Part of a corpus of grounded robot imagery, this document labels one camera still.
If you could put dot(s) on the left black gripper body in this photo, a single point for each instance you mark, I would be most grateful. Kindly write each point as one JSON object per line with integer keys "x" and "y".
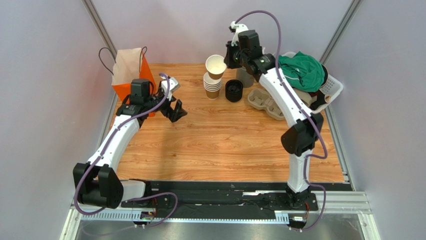
{"x": 165, "y": 107}

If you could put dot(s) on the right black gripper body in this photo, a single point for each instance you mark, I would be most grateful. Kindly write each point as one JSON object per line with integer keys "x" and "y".
{"x": 230, "y": 54}

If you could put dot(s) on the orange paper bag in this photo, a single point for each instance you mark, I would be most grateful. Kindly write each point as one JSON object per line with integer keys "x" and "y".
{"x": 130, "y": 64}

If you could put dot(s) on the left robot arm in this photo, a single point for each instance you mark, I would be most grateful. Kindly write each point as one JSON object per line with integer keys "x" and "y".
{"x": 96, "y": 181}

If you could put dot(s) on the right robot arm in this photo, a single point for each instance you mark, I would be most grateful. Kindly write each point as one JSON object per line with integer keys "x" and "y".
{"x": 304, "y": 126}

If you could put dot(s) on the grey straw holder cup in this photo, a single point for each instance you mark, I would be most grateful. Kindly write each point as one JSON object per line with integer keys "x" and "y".
{"x": 245, "y": 78}

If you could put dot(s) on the black lid stack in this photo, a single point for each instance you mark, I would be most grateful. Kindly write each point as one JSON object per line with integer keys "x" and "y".
{"x": 234, "y": 90}

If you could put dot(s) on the paper cup stack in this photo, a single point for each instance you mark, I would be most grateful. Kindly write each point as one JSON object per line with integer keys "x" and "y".
{"x": 212, "y": 86}

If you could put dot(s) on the green cloth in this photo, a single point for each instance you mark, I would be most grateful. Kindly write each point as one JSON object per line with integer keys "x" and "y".
{"x": 302, "y": 71}

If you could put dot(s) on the white plastic basket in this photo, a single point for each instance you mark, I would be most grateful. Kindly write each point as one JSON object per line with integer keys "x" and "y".
{"x": 328, "y": 92}

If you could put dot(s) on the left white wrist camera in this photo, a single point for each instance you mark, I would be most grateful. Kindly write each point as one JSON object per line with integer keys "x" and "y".
{"x": 169, "y": 85}

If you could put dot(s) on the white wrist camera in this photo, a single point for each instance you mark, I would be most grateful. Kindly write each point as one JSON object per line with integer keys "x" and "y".
{"x": 169, "y": 85}
{"x": 236, "y": 29}

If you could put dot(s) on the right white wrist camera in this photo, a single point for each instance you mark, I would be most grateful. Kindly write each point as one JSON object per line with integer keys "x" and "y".
{"x": 236, "y": 29}

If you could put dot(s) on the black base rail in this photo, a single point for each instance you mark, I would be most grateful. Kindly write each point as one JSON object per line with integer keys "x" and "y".
{"x": 230, "y": 201}

